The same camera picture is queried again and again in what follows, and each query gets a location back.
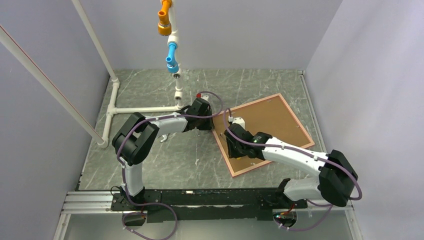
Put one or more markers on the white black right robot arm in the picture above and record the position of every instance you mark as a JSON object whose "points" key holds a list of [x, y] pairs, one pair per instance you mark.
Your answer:
{"points": [[331, 177]]}

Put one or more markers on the white diagonal pole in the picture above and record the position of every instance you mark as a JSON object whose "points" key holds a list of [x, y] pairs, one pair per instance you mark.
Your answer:
{"points": [[15, 49]]}

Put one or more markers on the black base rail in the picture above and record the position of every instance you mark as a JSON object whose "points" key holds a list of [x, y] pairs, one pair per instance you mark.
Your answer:
{"points": [[209, 204]]}

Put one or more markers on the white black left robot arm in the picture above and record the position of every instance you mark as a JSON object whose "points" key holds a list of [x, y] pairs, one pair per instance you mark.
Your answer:
{"points": [[134, 141]]}

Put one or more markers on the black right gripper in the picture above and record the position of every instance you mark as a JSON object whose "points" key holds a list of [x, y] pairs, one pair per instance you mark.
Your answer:
{"points": [[232, 152]]}

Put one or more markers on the orange pipe fitting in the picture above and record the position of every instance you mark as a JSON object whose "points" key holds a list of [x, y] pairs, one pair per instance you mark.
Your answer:
{"points": [[164, 25]]}

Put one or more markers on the white PVC pipe stand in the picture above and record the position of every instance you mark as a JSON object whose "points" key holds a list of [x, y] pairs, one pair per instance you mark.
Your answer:
{"points": [[125, 35]]}

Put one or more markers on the pink wooden photo frame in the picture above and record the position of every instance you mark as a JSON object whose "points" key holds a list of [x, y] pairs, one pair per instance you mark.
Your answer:
{"points": [[271, 115]]}

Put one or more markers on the silver combination wrench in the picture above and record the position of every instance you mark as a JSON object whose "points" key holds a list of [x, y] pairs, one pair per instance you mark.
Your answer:
{"points": [[166, 137]]}

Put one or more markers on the blue pipe fitting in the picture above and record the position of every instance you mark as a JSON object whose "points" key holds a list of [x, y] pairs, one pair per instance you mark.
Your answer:
{"points": [[171, 62]]}

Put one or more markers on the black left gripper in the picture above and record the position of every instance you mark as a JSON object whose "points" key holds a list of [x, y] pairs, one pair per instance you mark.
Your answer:
{"points": [[209, 126]]}

